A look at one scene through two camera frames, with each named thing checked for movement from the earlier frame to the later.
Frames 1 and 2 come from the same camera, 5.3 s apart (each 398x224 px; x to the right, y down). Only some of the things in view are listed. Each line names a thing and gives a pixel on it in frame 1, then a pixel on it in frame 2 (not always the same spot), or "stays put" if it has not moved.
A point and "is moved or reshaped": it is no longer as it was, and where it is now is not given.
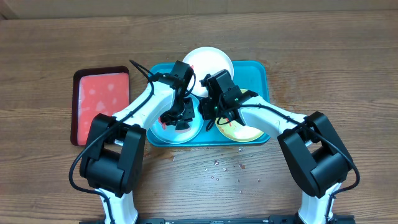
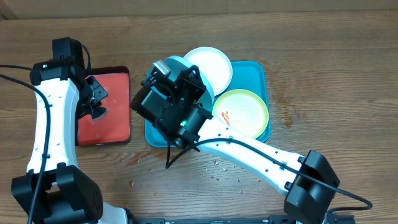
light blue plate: x=170 y=134 is moved or reshaped
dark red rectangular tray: x=105 y=91 stays put
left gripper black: x=187 y=117 -> x=102 y=94
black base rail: x=291 y=219 stays put
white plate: x=204 y=61 stays put
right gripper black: x=207 y=106 -> x=184 y=81
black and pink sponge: x=182 y=126 is moved or reshaped
